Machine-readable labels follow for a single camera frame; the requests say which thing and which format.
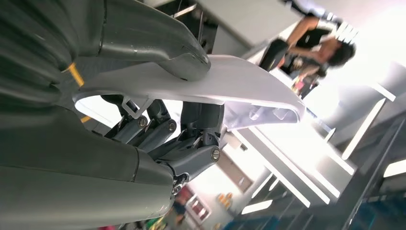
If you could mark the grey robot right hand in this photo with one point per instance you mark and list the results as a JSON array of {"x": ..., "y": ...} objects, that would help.
[{"x": 63, "y": 177}]

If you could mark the person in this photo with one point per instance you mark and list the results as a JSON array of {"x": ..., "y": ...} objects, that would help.
[{"x": 312, "y": 38}]

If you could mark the black chair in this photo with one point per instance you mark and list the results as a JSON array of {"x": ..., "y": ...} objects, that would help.
[{"x": 274, "y": 54}]

